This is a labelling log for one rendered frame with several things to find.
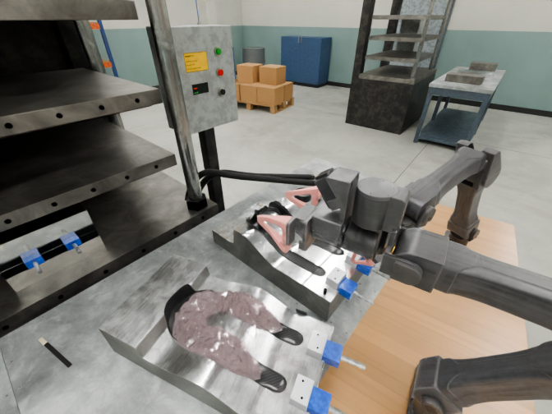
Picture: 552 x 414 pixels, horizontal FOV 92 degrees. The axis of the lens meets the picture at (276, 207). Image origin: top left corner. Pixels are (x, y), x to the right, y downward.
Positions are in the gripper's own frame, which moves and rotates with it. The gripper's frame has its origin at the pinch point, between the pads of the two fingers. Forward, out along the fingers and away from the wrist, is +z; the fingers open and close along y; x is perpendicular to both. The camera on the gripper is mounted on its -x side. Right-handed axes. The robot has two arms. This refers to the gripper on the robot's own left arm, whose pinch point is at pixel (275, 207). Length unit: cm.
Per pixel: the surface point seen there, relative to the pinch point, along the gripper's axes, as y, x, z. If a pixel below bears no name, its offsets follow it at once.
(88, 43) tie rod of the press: -38, -22, 127
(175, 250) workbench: -4, 39, 47
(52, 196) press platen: 15, 14, 74
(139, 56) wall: -386, 31, 629
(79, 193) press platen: 8, 16, 73
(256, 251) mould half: -11.8, 29.5, 15.4
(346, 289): -13.0, 29.6, -13.3
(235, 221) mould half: -24, 33, 35
